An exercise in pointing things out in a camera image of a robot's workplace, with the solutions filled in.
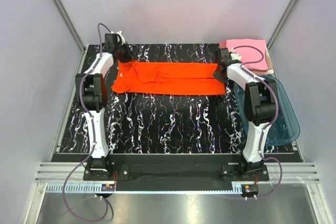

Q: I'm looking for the orange t-shirt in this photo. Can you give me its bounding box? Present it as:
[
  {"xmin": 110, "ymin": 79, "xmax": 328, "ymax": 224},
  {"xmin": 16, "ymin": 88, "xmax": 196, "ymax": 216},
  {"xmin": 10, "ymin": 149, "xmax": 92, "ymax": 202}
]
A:
[{"xmin": 111, "ymin": 60, "xmax": 226, "ymax": 95}]

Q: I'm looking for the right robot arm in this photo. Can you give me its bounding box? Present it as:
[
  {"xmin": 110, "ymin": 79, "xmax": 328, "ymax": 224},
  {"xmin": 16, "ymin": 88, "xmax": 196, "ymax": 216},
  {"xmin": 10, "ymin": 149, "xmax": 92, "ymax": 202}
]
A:
[{"xmin": 213, "ymin": 48, "xmax": 279, "ymax": 180}]

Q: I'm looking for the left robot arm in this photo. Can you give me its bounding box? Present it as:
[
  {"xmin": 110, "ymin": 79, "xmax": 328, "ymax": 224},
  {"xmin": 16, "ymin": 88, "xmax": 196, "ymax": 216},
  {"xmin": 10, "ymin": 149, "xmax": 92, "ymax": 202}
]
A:
[{"xmin": 75, "ymin": 31, "xmax": 133, "ymax": 181}]

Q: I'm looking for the folded salmon t-shirt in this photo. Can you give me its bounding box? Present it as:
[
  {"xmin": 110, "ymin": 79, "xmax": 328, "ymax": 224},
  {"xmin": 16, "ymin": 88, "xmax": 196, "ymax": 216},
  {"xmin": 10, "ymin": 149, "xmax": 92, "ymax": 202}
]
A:
[{"xmin": 219, "ymin": 40, "xmax": 270, "ymax": 75}]

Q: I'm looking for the folded pink t-shirt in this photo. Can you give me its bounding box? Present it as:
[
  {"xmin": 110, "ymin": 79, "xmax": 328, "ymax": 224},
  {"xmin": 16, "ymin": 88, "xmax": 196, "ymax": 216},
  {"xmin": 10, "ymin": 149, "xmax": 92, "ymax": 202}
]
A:
[{"xmin": 225, "ymin": 38, "xmax": 267, "ymax": 72}]

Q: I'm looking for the folded cream t-shirt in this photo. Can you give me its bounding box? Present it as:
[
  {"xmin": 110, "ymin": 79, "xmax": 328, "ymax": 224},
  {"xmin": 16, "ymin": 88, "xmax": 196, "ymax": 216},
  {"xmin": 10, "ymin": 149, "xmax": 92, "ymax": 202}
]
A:
[{"xmin": 259, "ymin": 48, "xmax": 274, "ymax": 75}]

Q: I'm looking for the blue transparent plastic bin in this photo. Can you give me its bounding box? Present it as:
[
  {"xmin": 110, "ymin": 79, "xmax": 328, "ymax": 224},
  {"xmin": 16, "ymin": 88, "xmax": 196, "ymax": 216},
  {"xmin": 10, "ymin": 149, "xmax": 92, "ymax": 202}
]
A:
[{"xmin": 234, "ymin": 75, "xmax": 300, "ymax": 147}]

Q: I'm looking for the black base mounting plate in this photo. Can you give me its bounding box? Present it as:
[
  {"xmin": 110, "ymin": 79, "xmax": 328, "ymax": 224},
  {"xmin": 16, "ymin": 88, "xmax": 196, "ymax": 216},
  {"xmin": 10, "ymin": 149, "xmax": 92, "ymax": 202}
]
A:
[{"xmin": 52, "ymin": 153, "xmax": 271, "ymax": 192}]

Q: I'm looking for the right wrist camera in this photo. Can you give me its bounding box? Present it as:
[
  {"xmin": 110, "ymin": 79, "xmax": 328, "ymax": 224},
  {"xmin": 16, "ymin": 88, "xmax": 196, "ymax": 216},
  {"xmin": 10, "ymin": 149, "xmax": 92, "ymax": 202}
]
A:
[{"xmin": 230, "ymin": 51, "xmax": 242, "ymax": 63}]

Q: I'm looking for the left aluminium frame post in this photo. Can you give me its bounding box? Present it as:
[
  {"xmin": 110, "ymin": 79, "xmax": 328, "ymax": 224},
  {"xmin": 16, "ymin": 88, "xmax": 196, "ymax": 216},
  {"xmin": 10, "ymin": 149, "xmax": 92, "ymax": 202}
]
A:
[{"xmin": 52, "ymin": 0, "xmax": 86, "ymax": 52}]

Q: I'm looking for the aluminium frame post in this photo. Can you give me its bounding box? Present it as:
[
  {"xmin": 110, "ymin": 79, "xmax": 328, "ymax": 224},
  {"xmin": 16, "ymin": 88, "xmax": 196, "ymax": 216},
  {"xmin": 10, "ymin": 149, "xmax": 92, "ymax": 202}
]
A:
[
  {"xmin": 266, "ymin": 0, "xmax": 316, "ymax": 49},
  {"xmin": 52, "ymin": 0, "xmax": 86, "ymax": 52}
]

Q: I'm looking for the right aluminium frame post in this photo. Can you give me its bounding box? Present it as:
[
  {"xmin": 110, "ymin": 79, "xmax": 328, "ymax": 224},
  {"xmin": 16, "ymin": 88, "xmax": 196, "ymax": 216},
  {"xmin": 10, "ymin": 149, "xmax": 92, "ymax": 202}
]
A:
[{"xmin": 266, "ymin": 0, "xmax": 316, "ymax": 49}]

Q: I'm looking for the aluminium rail front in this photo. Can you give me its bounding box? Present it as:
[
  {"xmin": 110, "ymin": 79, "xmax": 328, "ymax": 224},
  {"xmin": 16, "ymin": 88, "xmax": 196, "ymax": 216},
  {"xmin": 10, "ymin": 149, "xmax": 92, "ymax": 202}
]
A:
[{"xmin": 29, "ymin": 163, "xmax": 334, "ymax": 223}]

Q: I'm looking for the slotted cable duct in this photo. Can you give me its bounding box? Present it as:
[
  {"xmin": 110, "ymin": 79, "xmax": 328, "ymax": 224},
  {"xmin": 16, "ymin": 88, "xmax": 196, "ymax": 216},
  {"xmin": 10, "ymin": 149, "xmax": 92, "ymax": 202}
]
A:
[{"xmin": 46, "ymin": 183, "xmax": 242, "ymax": 195}]

